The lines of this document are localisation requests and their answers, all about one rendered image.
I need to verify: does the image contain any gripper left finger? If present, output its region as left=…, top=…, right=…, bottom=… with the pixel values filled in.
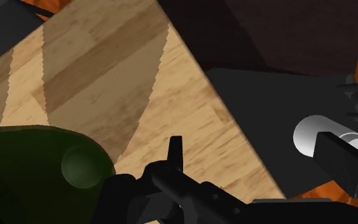
left=92, top=135, right=251, bottom=224

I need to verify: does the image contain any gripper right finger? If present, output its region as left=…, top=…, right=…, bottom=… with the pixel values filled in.
left=312, top=131, right=358, bottom=213

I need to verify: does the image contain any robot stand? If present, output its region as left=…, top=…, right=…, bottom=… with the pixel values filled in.
left=156, top=0, right=358, bottom=199

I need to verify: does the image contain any dark green rounded object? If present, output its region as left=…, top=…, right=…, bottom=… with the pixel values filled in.
left=0, top=125, right=116, bottom=224

